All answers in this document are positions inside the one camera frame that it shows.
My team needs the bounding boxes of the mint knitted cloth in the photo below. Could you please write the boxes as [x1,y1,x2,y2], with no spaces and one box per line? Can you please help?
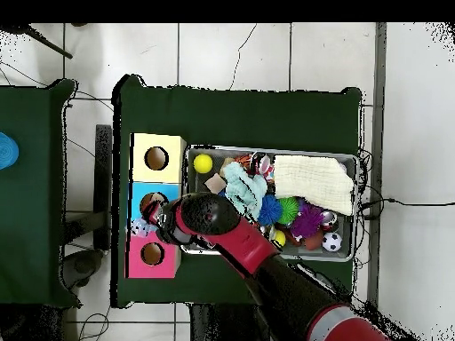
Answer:
[222,161,268,222]

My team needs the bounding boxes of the cream knitted cloth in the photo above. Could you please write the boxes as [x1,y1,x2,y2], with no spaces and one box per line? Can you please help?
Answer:
[272,155,355,217]

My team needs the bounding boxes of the wooden box with three holes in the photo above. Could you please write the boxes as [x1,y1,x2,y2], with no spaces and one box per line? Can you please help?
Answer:
[125,132,188,280]

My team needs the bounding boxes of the silver mesh bin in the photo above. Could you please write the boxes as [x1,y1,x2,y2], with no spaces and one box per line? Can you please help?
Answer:
[179,144,360,263]

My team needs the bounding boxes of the black stand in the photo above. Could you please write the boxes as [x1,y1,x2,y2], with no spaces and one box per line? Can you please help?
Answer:
[93,123,113,251]

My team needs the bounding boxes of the wooden cube block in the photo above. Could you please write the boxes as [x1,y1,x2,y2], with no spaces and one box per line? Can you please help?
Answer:
[204,172,228,195]

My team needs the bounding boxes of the yellow smooth ball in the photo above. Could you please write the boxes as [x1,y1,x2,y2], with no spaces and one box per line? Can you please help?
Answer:
[192,153,214,175]

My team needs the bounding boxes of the large blue spiky ball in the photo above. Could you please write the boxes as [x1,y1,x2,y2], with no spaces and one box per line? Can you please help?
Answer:
[257,194,283,227]

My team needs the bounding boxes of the crushed black can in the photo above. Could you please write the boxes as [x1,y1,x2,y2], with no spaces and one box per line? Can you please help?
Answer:
[250,152,274,177]

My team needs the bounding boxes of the green covered side table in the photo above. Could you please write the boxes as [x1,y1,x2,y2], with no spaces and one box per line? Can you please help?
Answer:
[0,78,81,308]

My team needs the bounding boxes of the dark green table cloth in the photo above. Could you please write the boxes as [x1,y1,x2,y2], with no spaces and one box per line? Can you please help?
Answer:
[111,74,363,309]

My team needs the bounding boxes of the small green spiky ball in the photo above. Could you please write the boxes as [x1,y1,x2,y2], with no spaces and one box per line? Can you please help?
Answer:
[276,196,299,226]

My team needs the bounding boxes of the purple spiky ball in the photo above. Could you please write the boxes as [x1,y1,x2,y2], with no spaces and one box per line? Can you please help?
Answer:
[289,203,325,240]

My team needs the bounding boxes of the blue roll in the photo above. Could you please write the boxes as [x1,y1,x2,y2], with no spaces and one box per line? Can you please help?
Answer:
[0,131,20,171]

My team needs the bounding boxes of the small soccer ball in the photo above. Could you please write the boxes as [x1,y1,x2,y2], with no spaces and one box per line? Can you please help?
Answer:
[322,231,343,252]

